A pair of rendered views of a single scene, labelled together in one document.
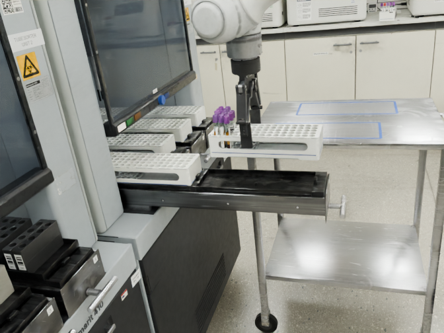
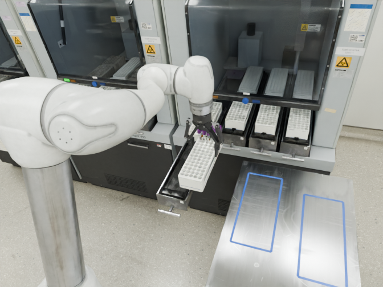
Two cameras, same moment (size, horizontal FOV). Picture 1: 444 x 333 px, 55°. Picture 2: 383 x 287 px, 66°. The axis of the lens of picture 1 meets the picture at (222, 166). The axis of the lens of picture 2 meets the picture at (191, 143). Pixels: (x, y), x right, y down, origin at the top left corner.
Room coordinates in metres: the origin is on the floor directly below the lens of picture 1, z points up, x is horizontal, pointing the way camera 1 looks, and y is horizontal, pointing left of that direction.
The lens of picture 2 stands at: (1.11, -1.03, 1.76)
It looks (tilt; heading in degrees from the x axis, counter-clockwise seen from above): 41 degrees down; 94
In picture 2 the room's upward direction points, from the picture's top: 6 degrees counter-clockwise
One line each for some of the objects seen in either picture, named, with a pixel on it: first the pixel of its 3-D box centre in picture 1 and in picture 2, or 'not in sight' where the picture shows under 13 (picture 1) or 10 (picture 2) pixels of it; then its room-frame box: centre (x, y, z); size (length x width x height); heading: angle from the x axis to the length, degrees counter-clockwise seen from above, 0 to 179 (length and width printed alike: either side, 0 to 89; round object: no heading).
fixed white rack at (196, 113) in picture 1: (166, 117); (299, 117); (1.59, 0.19, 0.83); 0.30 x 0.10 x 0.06; 70
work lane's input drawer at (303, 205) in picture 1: (209, 189); (195, 151); (1.05, 0.04, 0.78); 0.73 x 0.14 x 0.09; 70
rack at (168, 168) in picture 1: (147, 170); (206, 121); (1.11, 0.21, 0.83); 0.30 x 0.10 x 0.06; 70
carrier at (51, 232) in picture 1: (39, 246); not in sight; (0.74, 0.39, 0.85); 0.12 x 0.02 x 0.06; 161
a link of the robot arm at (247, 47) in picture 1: (244, 46); (200, 104); (1.09, -0.09, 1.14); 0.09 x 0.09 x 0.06
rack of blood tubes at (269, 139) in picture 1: (265, 141); (202, 159); (1.08, -0.13, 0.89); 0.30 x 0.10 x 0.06; 69
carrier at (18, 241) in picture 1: (30, 246); not in sight; (0.75, 0.41, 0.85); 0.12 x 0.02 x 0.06; 159
